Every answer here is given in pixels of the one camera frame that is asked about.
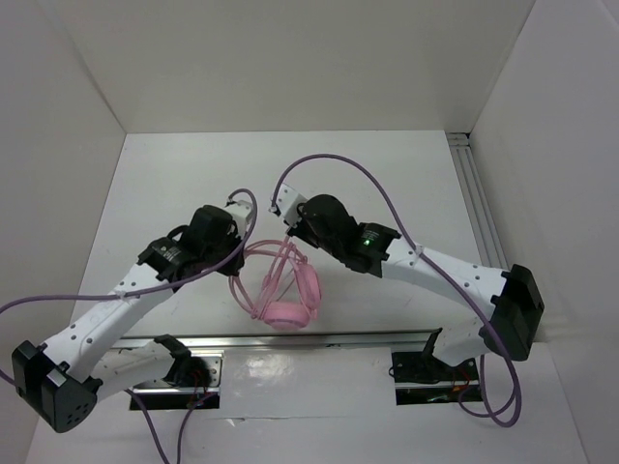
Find pink headphones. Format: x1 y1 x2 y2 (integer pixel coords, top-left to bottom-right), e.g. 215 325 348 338
228 238 322 332

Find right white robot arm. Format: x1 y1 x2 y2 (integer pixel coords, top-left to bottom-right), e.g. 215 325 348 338
276 187 545 379

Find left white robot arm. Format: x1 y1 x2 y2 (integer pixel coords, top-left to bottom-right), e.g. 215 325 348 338
12 201 254 433

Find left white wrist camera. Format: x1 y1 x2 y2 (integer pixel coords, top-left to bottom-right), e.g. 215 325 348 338
223 200 254 237

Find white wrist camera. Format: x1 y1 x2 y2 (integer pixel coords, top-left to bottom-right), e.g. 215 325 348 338
269 183 308 227
223 200 254 237

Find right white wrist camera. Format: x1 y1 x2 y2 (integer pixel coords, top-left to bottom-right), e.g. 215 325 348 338
269 183 308 227

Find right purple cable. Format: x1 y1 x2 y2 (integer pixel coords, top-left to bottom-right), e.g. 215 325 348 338
268 153 518 426

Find front aluminium rail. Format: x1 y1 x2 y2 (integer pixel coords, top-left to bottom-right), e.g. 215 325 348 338
103 327 446 350

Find aluminium rail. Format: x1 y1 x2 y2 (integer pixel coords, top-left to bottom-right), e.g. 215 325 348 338
446 132 510 270
103 327 446 350

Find right side aluminium rail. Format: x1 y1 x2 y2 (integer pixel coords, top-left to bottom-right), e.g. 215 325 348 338
446 132 510 270

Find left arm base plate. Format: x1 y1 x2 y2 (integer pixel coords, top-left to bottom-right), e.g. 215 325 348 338
131 350 223 411

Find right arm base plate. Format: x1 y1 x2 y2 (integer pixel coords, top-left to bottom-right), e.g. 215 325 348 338
388 352 482 406

